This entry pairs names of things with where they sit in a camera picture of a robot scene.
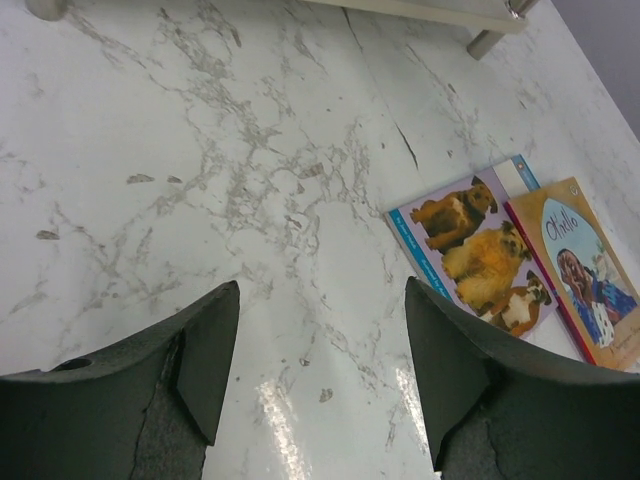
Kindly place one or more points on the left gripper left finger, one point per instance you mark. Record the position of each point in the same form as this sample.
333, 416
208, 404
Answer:
145, 407

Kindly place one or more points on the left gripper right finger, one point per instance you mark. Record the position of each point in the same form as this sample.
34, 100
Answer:
497, 407

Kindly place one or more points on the Othello book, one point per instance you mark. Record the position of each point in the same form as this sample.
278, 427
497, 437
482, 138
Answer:
596, 298

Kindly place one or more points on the dog picture book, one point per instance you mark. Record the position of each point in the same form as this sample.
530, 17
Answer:
462, 242

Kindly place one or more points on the white two-tier wooden shelf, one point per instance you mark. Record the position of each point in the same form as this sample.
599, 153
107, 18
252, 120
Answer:
492, 19

